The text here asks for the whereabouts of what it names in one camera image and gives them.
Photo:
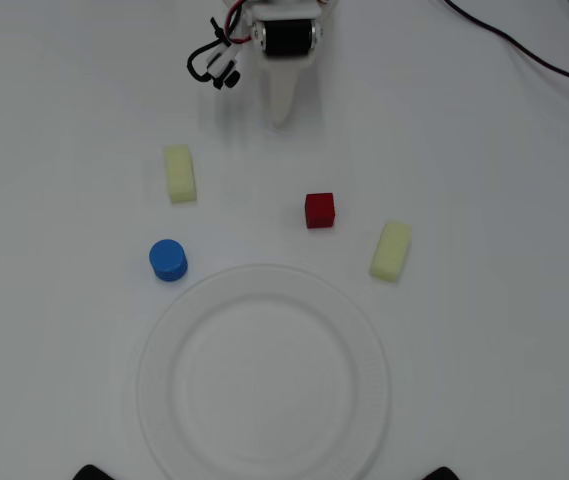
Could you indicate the white paper plate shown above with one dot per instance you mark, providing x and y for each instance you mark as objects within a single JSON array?
[{"x": 264, "y": 380}]

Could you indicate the black stand foot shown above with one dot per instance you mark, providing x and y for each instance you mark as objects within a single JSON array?
[
  {"x": 91, "y": 474},
  {"x": 444, "y": 474}
]

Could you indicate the blue cylinder block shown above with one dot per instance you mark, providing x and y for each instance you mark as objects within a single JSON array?
[{"x": 168, "y": 260}]

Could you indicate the pale yellow foam block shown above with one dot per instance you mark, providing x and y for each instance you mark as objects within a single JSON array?
[
  {"x": 180, "y": 175},
  {"x": 390, "y": 252}
]

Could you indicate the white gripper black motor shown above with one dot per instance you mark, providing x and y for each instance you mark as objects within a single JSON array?
[{"x": 284, "y": 39}]

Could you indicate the red cube block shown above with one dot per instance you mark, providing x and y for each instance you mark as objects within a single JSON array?
[{"x": 320, "y": 211}]

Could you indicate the small white wrist camera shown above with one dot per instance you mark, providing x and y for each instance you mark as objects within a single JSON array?
[{"x": 219, "y": 62}]

